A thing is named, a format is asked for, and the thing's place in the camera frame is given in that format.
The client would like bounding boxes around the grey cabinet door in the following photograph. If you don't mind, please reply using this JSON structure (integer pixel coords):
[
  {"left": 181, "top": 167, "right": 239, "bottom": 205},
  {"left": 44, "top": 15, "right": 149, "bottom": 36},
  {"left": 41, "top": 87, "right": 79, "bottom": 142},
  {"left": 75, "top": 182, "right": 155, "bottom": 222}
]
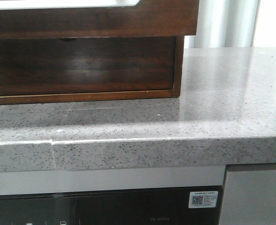
[{"left": 219, "top": 164, "right": 276, "bottom": 225}]

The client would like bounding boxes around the dark wooden drawer cabinet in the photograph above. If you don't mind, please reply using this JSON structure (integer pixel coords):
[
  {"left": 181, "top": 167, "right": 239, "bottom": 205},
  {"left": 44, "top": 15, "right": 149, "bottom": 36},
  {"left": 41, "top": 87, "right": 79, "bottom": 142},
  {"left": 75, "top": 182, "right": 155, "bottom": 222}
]
[{"left": 0, "top": 35, "right": 185, "bottom": 106}]

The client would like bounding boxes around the black built-in appliance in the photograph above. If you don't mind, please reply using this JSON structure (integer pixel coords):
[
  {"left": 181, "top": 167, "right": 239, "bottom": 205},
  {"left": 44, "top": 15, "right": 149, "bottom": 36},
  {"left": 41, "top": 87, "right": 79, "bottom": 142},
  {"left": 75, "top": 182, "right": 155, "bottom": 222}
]
[{"left": 0, "top": 186, "right": 222, "bottom": 225}]

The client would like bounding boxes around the wooden drawer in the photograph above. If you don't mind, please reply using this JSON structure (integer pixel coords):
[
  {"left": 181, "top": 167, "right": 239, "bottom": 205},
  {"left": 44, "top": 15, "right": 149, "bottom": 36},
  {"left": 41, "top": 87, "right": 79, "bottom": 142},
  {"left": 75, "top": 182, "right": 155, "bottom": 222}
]
[
  {"left": 0, "top": 0, "right": 199, "bottom": 39},
  {"left": 0, "top": 36, "right": 176, "bottom": 97}
]

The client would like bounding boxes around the white curtain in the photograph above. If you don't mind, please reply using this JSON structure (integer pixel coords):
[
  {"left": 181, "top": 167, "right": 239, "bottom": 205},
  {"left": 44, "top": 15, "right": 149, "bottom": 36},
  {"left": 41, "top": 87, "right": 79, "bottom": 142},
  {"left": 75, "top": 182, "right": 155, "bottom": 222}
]
[{"left": 184, "top": 0, "right": 260, "bottom": 48}]

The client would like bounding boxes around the white QR code sticker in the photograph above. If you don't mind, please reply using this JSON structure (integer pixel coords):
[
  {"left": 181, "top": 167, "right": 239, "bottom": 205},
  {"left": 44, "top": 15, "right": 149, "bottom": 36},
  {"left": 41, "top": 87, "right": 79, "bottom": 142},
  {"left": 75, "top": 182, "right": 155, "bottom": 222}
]
[{"left": 188, "top": 191, "right": 218, "bottom": 209}]

